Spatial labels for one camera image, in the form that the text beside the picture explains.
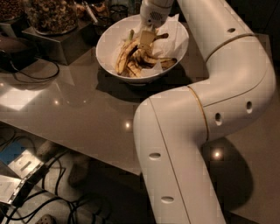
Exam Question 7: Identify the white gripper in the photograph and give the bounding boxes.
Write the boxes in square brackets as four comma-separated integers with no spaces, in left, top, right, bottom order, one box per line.
[138,0,174,50]

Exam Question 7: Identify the large top yellow banana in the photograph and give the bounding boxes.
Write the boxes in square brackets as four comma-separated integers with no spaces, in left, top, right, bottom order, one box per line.
[115,38,155,78]

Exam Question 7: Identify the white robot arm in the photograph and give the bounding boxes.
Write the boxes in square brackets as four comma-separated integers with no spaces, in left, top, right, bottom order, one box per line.
[134,0,276,224]

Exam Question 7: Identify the green-stemmed left banana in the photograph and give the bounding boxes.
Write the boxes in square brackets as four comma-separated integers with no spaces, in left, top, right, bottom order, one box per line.
[122,30,135,48]

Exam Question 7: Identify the white paper bowl liner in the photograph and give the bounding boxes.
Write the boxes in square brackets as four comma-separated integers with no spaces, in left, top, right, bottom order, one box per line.
[115,17,178,79]

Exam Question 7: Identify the spotted lower right banana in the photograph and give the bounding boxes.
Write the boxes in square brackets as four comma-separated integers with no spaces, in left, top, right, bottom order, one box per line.
[143,55,177,70]

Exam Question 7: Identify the white ceramic bowl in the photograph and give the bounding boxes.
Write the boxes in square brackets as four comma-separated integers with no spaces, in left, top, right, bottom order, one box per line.
[96,15,189,85]

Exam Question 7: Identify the dark mesh cup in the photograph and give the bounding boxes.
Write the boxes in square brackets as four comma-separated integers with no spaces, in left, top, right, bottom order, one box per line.
[109,4,128,22]

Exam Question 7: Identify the small dark glass with spoon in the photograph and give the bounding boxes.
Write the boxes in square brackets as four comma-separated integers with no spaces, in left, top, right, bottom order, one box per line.
[82,0,113,36]

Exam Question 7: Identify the metal square jar stand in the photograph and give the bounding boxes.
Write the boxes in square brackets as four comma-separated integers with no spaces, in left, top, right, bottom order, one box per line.
[23,21,96,65]

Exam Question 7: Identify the dark brown appliance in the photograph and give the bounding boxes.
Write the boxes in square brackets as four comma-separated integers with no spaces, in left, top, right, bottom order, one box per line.
[0,35,37,72]

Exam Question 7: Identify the glass jar of dark nuts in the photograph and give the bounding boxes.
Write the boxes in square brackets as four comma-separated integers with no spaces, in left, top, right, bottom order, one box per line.
[0,0,25,22]

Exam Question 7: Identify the grey shoe under table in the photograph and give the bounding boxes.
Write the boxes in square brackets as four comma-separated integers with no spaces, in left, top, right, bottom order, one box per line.
[67,156,90,187]

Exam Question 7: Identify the blue box on floor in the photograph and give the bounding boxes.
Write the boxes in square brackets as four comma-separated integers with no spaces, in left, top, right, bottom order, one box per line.
[0,142,25,165]

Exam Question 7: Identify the black power cable on table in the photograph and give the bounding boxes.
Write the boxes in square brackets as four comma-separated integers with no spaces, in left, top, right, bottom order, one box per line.
[8,56,61,81]

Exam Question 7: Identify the black floor cables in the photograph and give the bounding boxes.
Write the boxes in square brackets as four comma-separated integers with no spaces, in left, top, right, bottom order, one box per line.
[0,127,113,224]

